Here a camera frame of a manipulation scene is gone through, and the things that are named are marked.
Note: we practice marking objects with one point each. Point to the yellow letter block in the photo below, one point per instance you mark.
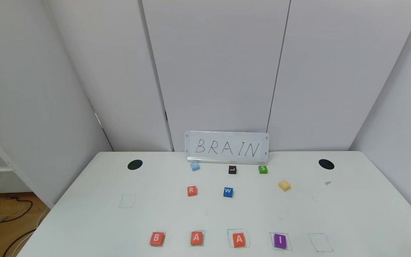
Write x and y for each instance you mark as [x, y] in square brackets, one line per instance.
[284, 185]

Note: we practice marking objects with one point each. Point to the light blue letter block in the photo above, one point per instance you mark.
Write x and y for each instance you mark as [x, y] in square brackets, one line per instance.
[195, 166]

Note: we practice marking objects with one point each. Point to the purple letter I block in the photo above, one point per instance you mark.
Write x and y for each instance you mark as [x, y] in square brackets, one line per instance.
[280, 241]

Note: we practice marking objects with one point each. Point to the white BRAIN sign board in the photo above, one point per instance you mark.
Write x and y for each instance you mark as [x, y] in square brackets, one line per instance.
[227, 147]

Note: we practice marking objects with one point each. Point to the blue letter W block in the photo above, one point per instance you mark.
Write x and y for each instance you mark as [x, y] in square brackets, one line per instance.
[228, 192]

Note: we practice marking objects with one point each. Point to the orange letter A block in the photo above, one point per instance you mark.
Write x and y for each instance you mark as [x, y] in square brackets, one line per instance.
[197, 238]
[239, 240]

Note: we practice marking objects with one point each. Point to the green letter S block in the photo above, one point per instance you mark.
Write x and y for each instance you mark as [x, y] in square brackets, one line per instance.
[263, 169]

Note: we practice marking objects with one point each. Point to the orange letter R block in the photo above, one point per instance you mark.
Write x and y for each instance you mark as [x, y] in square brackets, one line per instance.
[192, 191]

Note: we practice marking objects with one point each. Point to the orange letter B block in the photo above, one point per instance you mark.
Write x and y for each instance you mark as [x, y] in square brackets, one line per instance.
[157, 238]

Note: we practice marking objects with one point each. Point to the black letter L block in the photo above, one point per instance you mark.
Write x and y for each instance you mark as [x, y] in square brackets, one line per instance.
[232, 170]

